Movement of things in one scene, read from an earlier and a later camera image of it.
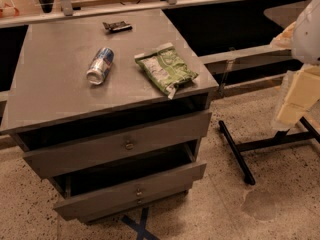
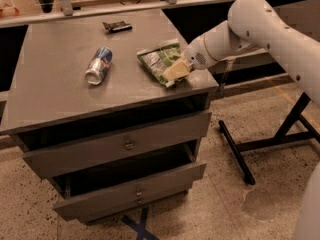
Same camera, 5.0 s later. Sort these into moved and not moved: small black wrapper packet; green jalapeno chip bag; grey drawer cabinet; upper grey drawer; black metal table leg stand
Moved: green jalapeno chip bag
Not moved: upper grey drawer; black metal table leg stand; grey drawer cabinet; small black wrapper packet
